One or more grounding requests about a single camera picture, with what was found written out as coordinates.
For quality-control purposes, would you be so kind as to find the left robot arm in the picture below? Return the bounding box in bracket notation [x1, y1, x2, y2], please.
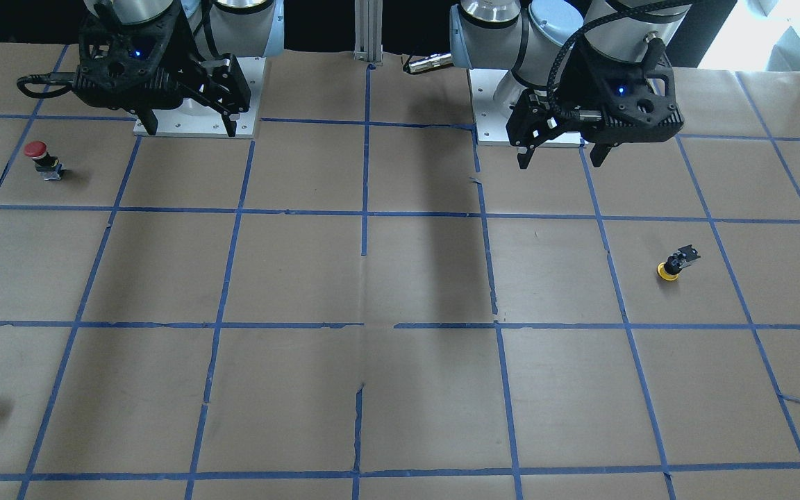
[450, 1, 691, 169]

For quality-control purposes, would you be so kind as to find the silver cable connector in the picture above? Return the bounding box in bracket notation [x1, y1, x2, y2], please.
[402, 53, 454, 75]

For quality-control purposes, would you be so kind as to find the aluminium profile post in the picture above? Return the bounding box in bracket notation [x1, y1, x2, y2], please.
[353, 0, 383, 66]

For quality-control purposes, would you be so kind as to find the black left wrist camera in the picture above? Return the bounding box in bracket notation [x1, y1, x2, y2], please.
[560, 37, 685, 144]

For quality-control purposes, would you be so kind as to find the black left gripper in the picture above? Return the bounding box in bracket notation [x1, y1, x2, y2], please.
[507, 89, 613, 169]

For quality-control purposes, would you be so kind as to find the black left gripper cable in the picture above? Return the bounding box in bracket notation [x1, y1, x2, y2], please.
[547, 0, 691, 119]

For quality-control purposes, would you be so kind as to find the red push button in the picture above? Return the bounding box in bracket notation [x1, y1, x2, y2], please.
[23, 140, 64, 181]

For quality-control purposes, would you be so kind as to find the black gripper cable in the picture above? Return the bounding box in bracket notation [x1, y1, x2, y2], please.
[17, 74, 80, 99]
[547, 0, 691, 119]

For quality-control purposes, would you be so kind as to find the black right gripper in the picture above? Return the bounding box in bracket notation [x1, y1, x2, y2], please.
[137, 57, 251, 138]

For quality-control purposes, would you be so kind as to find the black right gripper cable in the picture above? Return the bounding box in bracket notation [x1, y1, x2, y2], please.
[17, 74, 80, 99]

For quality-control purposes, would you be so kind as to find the yellow push button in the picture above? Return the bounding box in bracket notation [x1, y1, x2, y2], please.
[657, 244, 701, 282]

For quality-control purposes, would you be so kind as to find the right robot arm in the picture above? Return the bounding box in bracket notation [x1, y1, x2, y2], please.
[153, 1, 285, 139]

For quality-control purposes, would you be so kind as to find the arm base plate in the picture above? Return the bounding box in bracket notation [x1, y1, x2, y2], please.
[133, 55, 267, 139]
[468, 68, 583, 148]

